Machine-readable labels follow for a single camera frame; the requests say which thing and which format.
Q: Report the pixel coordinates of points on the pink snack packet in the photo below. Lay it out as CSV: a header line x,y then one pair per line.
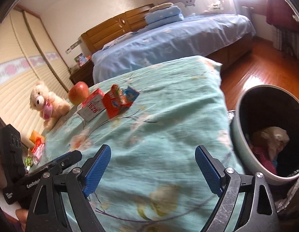
x,y
261,154

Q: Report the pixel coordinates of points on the cream slatted wardrobe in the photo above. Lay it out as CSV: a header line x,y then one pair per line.
x,y
31,53

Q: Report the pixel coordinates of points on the red jacket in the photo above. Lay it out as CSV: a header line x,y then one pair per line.
x,y
279,9

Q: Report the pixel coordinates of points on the pale yellow pillow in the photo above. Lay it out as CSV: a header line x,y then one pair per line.
x,y
161,6

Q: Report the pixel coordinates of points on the wooden headboard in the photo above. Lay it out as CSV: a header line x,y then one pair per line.
x,y
108,26

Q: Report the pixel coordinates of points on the black bin liner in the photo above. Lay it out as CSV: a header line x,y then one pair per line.
x,y
272,106

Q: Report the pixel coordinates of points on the folded blue blanket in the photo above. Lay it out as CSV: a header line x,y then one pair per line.
x,y
164,15

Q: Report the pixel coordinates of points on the cream teddy bear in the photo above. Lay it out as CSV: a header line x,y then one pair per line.
x,y
40,99

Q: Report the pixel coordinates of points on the beige paper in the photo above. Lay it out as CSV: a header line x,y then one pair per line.
x,y
275,135

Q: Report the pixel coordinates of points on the red apple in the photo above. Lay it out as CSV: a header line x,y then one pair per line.
x,y
78,93

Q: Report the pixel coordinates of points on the grey round waste bin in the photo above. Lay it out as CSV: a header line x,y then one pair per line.
x,y
241,135

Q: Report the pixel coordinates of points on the white and red box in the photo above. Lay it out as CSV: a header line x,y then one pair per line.
x,y
91,106

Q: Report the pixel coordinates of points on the grey bed guard rail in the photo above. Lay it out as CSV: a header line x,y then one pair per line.
x,y
188,2

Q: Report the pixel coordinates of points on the blue carton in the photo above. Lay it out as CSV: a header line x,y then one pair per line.
x,y
131,94

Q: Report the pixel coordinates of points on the colourful picture frame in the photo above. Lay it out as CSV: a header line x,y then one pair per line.
x,y
80,59

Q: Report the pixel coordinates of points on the wooden nightstand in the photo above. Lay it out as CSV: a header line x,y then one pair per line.
x,y
82,75

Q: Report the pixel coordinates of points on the patterned curtain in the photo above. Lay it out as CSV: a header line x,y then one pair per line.
x,y
287,41

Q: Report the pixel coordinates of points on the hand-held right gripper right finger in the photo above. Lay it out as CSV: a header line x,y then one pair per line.
x,y
208,171

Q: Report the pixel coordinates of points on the person's left hand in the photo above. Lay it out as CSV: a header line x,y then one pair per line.
x,y
21,215

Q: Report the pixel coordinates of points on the red and white packet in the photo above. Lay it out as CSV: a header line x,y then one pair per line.
x,y
38,149

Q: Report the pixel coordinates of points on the bed with blue floral sheet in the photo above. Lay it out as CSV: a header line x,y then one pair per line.
x,y
164,41

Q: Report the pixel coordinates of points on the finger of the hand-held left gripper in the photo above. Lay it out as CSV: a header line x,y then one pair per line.
x,y
67,159

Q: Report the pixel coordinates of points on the mint floral quilt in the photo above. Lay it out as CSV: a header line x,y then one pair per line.
x,y
164,125

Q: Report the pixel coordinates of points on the orange sponge block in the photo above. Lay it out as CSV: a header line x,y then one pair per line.
x,y
36,135

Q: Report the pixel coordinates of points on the white wall socket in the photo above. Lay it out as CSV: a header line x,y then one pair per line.
x,y
75,45

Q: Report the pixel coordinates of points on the green wrapper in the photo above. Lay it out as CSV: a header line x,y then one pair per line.
x,y
28,162

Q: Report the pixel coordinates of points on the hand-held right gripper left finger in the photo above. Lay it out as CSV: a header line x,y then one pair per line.
x,y
97,171

